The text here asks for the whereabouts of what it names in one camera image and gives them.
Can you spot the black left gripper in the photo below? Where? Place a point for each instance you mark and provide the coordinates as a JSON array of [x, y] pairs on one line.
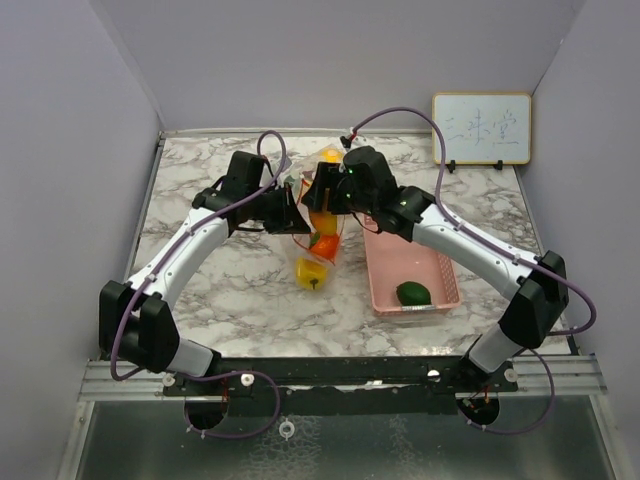
[[290, 220]]

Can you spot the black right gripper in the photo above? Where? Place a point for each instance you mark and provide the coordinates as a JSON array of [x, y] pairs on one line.
[[329, 175]]

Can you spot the orange yellow mango toy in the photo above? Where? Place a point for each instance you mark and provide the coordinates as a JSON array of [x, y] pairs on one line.
[[324, 223]]

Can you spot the clear bag with orange zipper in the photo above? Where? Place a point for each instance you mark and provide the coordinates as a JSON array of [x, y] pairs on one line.
[[300, 243]]

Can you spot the orange tomato toy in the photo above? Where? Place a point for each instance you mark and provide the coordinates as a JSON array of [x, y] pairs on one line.
[[325, 247]]

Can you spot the yellow bell pepper toy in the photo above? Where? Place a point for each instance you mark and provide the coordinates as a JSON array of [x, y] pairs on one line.
[[310, 274]]

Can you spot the green lime toy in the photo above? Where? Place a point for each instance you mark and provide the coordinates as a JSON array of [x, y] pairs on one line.
[[412, 293]]

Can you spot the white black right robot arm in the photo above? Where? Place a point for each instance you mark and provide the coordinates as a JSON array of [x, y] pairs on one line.
[[533, 285]]

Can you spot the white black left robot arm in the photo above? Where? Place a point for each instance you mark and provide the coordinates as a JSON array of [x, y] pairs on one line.
[[135, 317]]

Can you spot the pink plastic basket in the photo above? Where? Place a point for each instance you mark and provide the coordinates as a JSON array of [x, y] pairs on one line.
[[392, 261]]

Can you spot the small whiteboard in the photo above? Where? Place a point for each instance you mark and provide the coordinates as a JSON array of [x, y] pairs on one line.
[[482, 128]]

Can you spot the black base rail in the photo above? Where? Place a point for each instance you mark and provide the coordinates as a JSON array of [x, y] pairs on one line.
[[339, 386]]

